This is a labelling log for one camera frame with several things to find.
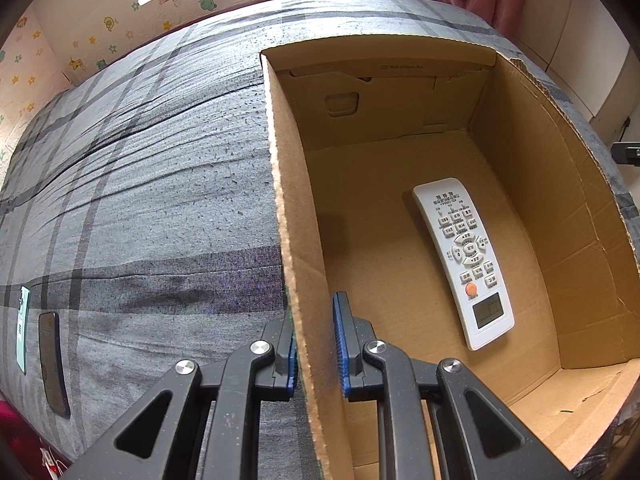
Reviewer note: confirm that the cream wardrobe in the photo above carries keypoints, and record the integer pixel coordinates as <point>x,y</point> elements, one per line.
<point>575,35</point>

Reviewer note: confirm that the white remote control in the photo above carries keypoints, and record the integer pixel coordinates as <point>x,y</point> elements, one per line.
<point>465,240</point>

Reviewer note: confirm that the teal smartphone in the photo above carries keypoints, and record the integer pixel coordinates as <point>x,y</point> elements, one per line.
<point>21,330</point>

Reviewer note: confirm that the brown cardboard box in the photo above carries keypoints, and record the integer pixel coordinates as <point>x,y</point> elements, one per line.
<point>400,185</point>

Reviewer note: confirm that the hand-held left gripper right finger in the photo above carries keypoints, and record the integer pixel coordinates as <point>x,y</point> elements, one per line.
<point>341,345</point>

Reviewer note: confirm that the black object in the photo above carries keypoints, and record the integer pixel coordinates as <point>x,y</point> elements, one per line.
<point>627,153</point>

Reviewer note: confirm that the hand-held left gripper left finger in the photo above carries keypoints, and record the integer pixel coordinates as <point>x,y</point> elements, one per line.
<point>274,360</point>

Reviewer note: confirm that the black smartphone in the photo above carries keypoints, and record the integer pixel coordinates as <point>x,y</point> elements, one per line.
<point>52,365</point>

